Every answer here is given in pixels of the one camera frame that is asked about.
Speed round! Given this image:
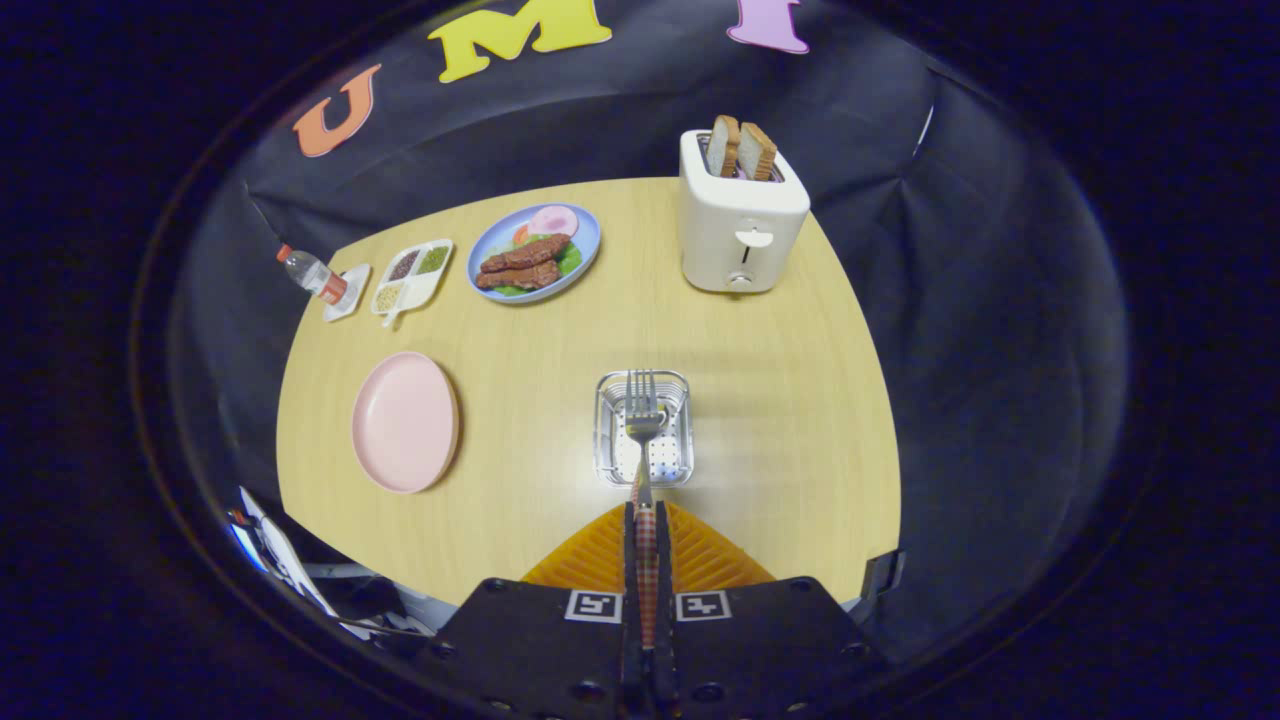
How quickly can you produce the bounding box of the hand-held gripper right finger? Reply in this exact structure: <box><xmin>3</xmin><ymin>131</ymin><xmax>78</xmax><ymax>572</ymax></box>
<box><xmin>655</xmin><ymin>500</ymin><xmax>887</xmax><ymax>720</ymax></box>

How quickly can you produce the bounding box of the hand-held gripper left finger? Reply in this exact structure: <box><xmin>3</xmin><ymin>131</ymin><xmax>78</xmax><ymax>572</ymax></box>
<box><xmin>430</xmin><ymin>500</ymin><xmax>642</xmax><ymax>720</ymax></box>

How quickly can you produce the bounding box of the fork with red checkered handle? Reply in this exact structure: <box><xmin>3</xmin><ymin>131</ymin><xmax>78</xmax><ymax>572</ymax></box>
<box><xmin>625</xmin><ymin>369</ymin><xmax>664</xmax><ymax>651</ymax></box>

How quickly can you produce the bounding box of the perforated metal basket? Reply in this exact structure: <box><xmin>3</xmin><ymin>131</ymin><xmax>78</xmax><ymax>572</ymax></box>
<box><xmin>594</xmin><ymin>369</ymin><xmax>694</xmax><ymax>488</ymax></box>

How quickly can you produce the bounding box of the pink plate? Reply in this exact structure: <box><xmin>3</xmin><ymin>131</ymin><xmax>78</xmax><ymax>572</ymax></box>
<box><xmin>351</xmin><ymin>351</ymin><xmax>462</xmax><ymax>495</ymax></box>

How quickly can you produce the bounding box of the white flat object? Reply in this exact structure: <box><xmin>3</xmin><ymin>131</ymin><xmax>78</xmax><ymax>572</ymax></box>
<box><xmin>230</xmin><ymin>487</ymin><xmax>441</xmax><ymax>641</ymax></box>

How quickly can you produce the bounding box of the brown steak piece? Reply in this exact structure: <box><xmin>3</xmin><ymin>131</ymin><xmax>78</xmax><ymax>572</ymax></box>
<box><xmin>480</xmin><ymin>233</ymin><xmax>572</xmax><ymax>274</ymax></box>
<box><xmin>475</xmin><ymin>260</ymin><xmax>562</xmax><ymax>292</ymax></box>

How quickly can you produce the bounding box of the white three-compartment condiment tray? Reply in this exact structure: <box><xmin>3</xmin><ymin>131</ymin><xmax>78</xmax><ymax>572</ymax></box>
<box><xmin>371</xmin><ymin>238</ymin><xmax>455</xmax><ymax>329</ymax></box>

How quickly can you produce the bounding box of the green lettuce leaf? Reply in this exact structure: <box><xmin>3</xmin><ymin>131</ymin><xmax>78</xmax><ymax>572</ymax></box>
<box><xmin>490</xmin><ymin>235</ymin><xmax>584</xmax><ymax>298</ymax></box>

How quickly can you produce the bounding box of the small white square dish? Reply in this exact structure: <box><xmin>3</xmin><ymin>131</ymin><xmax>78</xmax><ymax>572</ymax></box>
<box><xmin>322</xmin><ymin>263</ymin><xmax>372</xmax><ymax>323</ymax></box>

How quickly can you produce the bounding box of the blue plate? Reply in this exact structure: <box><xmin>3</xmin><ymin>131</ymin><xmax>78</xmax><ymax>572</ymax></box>
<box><xmin>467</xmin><ymin>203</ymin><xmax>602</xmax><ymax>304</ymax></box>

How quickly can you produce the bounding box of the white toaster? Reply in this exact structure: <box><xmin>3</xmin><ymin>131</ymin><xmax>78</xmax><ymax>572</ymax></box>
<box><xmin>679</xmin><ymin>128</ymin><xmax>812</xmax><ymax>295</ymax></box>

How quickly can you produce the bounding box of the clear bottle with red cap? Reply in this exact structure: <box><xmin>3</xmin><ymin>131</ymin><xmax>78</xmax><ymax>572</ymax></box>
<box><xmin>277</xmin><ymin>244</ymin><xmax>348</xmax><ymax>305</ymax></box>

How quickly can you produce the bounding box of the toast bread slice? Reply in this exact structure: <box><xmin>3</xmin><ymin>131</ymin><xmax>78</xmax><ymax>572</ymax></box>
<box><xmin>738</xmin><ymin>122</ymin><xmax>779</xmax><ymax>183</ymax></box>
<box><xmin>706</xmin><ymin>114</ymin><xmax>742</xmax><ymax>180</ymax></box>

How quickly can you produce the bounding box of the dark bracket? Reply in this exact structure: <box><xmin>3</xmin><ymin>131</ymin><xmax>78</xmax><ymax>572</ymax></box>
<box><xmin>862</xmin><ymin>550</ymin><xmax>906</xmax><ymax>601</ymax></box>

